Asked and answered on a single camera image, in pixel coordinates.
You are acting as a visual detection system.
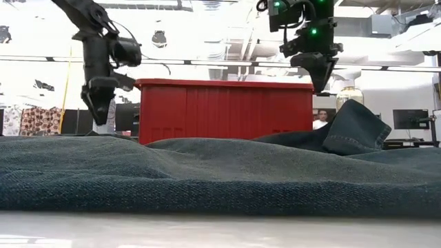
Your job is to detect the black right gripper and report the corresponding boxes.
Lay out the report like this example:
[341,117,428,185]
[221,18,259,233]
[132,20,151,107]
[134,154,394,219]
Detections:
[279,17,344,93]

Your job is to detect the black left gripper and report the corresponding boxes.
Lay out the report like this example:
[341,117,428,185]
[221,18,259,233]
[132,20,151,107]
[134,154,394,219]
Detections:
[81,76,136,125]

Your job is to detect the dark blue jeans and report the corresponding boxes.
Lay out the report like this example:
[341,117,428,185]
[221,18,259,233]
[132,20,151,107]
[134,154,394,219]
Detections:
[0,99,441,218]

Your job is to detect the red plastic laundry bin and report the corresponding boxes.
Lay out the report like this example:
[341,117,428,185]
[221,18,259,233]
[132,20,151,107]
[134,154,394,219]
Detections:
[133,78,315,145]

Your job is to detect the blue air freshener spray bottle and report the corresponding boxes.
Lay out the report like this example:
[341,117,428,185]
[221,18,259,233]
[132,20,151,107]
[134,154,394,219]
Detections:
[92,99,117,136]

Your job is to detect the clear spray bottle white trigger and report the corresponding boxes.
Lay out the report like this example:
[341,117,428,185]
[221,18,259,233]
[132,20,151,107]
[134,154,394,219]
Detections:
[329,68,365,111]

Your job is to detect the person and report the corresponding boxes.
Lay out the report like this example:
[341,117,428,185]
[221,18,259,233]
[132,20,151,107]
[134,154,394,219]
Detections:
[312,109,330,131]

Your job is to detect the floral patterned fabric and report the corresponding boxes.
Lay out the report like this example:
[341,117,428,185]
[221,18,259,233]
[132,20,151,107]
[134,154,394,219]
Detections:
[19,106,63,137]

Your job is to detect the white patterned fabric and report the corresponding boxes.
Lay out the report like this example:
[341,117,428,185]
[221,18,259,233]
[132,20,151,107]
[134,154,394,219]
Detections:
[1,107,23,137]

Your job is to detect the dark dome ceiling lamp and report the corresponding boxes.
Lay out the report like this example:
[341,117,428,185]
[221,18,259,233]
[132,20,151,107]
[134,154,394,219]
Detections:
[151,30,169,48]

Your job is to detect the yellow cable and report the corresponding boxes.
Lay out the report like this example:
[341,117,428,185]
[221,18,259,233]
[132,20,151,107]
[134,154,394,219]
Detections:
[59,46,73,134]

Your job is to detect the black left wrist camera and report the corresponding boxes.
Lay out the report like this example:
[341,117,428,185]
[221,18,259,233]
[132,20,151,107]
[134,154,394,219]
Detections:
[109,36,143,68]

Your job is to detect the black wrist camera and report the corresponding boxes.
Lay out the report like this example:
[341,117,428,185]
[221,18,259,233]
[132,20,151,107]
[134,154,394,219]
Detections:
[109,36,143,68]
[267,0,306,34]

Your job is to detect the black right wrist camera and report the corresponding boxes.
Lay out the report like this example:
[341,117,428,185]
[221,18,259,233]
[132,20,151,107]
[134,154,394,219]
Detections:
[267,0,306,34]

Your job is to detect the black wall monitor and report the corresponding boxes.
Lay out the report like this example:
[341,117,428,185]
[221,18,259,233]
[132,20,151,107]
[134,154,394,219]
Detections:
[392,109,430,131]

